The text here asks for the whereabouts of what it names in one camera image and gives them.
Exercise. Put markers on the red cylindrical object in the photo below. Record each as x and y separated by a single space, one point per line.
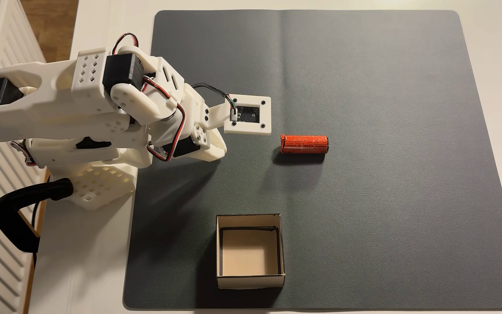
304 144

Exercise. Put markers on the small open cardboard box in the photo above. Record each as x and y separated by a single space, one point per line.
249 253

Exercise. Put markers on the grey textured mat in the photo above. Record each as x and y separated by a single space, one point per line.
386 174

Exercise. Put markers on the black table clamp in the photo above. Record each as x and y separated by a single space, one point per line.
9 218

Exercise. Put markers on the white square camera mount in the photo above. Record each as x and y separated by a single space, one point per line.
259 127

